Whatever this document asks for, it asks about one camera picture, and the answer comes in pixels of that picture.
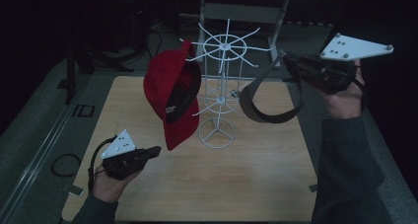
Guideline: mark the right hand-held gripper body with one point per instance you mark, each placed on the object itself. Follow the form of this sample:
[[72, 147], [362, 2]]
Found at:
[[328, 72]]

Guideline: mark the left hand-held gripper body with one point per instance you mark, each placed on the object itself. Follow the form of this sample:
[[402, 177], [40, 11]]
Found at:
[[123, 161]]

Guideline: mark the grey sun visor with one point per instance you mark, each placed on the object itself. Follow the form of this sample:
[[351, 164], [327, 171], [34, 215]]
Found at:
[[249, 109]]

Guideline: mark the red cap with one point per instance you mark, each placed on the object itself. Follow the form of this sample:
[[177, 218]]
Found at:
[[164, 82]]

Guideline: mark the person's left hand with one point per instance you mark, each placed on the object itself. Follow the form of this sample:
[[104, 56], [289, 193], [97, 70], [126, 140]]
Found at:
[[106, 186]]

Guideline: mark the person's right hand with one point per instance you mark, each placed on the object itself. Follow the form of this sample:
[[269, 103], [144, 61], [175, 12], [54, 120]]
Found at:
[[343, 102]]

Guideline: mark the grey tape strip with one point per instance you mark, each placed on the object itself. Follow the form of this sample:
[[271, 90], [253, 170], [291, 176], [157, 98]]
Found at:
[[74, 190], [313, 187]]

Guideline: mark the grey metal stand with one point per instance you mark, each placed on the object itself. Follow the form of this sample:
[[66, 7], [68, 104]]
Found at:
[[243, 12]]

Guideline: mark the black tripod stand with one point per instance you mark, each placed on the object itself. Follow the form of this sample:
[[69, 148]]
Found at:
[[70, 76]]

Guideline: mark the black rectangular frame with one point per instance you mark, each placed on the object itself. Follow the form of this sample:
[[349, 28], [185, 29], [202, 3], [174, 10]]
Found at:
[[86, 111]]

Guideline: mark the metal floor rail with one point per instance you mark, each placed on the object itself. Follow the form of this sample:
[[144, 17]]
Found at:
[[36, 161]]

